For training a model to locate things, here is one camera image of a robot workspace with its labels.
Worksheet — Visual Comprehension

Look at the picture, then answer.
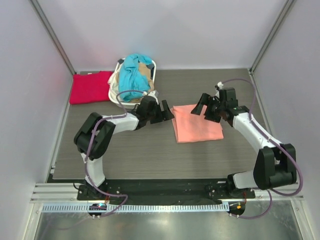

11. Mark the right aluminium corner post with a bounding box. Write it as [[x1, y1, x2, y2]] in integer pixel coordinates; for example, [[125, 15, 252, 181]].
[[249, 0, 297, 73]]

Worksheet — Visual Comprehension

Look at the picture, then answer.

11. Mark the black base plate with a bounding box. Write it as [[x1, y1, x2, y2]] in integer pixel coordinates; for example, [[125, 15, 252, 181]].
[[77, 178, 256, 204]]

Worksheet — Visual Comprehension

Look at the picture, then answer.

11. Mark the aluminium frame rail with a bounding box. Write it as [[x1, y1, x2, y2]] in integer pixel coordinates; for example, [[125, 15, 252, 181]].
[[29, 181, 305, 204]]

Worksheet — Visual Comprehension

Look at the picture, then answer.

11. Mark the aluminium corner post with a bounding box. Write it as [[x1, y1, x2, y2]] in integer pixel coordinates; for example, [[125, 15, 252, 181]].
[[249, 0, 297, 73], [28, 0, 76, 75]]

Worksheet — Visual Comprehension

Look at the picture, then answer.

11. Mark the salmon pink t-shirt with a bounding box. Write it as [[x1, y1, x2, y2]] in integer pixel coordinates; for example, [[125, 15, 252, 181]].
[[170, 104, 224, 144]]

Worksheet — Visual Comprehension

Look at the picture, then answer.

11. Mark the turquoise blue t-shirt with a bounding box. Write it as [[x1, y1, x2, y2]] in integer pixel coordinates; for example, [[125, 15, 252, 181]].
[[118, 53, 153, 102]]

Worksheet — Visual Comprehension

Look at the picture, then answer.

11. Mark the white t-shirt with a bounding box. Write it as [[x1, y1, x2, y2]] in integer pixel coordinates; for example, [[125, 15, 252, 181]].
[[108, 69, 120, 103]]

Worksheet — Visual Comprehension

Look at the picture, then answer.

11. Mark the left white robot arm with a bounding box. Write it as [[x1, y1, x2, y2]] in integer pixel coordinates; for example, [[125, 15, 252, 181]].
[[73, 96, 175, 200]]

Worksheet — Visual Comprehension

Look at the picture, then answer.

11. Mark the white perforated laundry basket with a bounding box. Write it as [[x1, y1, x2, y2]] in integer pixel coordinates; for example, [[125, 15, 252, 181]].
[[108, 58, 157, 109]]

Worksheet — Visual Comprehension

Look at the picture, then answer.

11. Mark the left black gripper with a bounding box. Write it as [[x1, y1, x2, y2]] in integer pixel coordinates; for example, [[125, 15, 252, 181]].
[[146, 100, 174, 124]]

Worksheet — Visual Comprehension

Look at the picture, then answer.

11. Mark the left aluminium corner post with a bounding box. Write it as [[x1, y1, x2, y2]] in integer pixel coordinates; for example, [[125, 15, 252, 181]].
[[28, 0, 76, 75]]

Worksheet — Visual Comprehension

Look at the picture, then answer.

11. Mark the white slotted cable duct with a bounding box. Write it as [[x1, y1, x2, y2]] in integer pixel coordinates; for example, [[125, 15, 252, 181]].
[[41, 202, 229, 214]]

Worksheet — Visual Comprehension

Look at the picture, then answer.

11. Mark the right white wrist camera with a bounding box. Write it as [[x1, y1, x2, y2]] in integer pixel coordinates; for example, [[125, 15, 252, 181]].
[[215, 81, 224, 98]]

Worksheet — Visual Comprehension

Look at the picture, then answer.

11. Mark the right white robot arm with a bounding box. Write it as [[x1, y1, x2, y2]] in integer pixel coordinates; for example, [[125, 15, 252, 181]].
[[191, 87, 298, 198]]

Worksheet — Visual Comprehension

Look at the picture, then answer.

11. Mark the folded red t-shirt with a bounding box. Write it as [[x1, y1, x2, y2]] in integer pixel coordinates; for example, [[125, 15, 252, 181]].
[[69, 71, 113, 105]]

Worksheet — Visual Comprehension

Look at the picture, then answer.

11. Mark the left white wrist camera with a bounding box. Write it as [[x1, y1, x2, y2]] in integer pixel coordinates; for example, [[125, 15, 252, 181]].
[[143, 90, 159, 103]]

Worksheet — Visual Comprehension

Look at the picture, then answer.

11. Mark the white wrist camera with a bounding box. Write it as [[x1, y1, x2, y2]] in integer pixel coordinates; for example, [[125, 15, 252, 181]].
[[215, 81, 224, 98], [143, 90, 159, 103]]

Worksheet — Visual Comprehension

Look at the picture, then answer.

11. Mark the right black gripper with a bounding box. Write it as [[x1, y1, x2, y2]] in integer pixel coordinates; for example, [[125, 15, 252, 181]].
[[191, 93, 226, 124]]

